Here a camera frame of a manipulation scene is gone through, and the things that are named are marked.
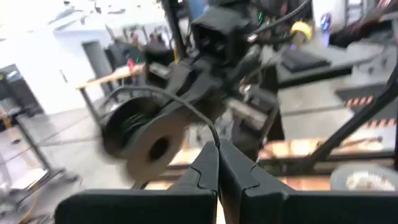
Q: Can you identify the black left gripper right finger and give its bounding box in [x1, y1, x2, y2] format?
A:
[219, 139, 398, 224]

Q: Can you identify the black cord spool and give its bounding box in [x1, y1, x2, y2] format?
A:
[98, 93, 188, 185]

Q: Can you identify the yellow cable tag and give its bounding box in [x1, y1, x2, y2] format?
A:
[290, 21, 313, 43]

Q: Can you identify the wooden bench table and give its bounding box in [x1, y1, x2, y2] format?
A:
[76, 63, 146, 125]

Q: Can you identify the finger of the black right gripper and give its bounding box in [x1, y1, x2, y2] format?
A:
[189, 90, 229, 124]
[161, 74, 203, 110]

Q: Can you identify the long thin black cord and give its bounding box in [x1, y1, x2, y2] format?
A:
[101, 85, 221, 147]

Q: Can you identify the black hazard-striped floor mat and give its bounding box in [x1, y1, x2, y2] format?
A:
[335, 83, 398, 129]

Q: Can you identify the grey side desk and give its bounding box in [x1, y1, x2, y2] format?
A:
[275, 30, 398, 91]

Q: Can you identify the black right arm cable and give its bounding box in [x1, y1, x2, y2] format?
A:
[248, 0, 312, 44]

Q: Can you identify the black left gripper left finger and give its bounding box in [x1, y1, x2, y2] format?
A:
[54, 141, 220, 224]

